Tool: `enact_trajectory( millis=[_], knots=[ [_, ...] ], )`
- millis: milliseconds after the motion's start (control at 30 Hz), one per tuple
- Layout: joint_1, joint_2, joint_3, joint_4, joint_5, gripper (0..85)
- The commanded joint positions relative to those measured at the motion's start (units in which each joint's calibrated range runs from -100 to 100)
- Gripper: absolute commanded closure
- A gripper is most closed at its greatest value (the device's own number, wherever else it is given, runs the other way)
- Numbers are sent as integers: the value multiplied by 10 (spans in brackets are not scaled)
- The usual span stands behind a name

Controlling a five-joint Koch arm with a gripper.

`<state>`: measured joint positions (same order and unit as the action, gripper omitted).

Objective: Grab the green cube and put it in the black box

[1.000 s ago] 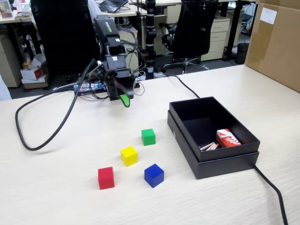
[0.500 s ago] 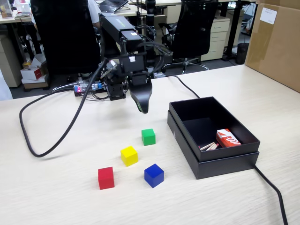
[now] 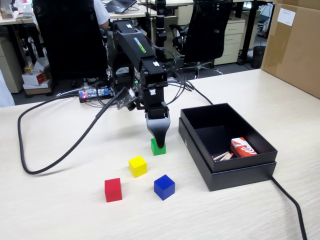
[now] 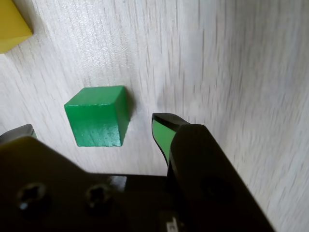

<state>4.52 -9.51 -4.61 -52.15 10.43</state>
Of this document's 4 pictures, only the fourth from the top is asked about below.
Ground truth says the yellow wooden cube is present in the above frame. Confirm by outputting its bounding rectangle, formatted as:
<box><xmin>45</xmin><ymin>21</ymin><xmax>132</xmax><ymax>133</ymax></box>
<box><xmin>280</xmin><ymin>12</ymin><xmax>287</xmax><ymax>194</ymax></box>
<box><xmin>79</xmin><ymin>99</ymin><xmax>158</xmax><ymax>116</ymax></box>
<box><xmin>0</xmin><ymin>0</ymin><xmax>33</xmax><ymax>55</ymax></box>

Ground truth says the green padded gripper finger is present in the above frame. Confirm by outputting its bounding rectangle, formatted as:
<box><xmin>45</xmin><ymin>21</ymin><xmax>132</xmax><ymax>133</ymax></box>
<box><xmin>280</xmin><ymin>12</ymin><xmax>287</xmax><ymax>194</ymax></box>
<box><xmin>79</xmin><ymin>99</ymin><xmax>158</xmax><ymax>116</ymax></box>
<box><xmin>152</xmin><ymin>113</ymin><xmax>276</xmax><ymax>232</ymax></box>

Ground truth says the green wooden cube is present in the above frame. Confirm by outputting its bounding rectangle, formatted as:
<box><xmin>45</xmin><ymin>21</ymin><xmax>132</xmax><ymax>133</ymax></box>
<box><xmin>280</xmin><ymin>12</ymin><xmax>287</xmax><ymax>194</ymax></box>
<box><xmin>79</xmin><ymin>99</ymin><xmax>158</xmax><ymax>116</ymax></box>
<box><xmin>64</xmin><ymin>85</ymin><xmax>127</xmax><ymax>148</ymax></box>

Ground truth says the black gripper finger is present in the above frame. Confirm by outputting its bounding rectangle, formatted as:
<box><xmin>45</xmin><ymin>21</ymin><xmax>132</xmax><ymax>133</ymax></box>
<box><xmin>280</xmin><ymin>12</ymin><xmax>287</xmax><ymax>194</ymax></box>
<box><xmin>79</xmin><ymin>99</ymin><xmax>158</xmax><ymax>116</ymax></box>
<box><xmin>0</xmin><ymin>124</ymin><xmax>114</xmax><ymax>232</ymax></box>

